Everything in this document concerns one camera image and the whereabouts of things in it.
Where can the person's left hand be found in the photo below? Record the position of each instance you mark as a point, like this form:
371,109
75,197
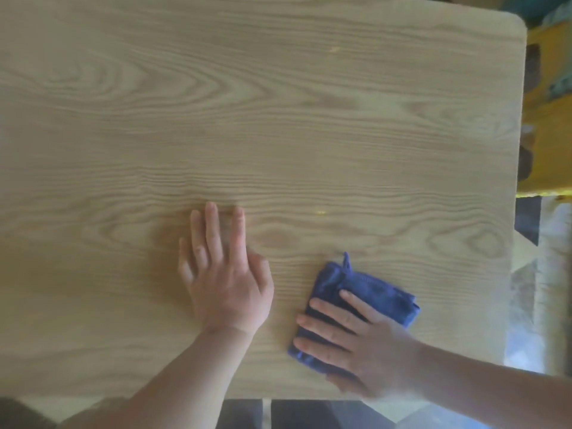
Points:
228,290

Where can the person's right hand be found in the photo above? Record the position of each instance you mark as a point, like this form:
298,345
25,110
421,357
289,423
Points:
371,352

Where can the person's right thumb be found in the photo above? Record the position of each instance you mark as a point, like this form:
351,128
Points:
346,384

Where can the person's left thumb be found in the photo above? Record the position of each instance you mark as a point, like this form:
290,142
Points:
261,270

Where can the person's right middle finger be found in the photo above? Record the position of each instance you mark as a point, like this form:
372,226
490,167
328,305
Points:
324,328

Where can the person's left middle finger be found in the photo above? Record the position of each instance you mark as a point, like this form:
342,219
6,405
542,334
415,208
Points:
213,232

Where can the person's right little finger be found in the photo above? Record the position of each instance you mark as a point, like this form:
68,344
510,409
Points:
355,304

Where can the person's left little finger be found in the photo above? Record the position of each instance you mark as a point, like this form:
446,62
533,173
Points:
185,261

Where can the blue cleaning cloth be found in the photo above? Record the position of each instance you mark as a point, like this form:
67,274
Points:
333,285

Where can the person's right forearm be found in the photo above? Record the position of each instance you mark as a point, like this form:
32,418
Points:
496,388

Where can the person's left forearm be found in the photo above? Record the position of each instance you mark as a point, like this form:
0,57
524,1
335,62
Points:
178,379

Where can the yellow wooden chair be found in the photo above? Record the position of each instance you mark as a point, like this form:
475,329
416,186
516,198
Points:
547,111

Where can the teal fabric item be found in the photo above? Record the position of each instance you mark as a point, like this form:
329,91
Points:
536,6

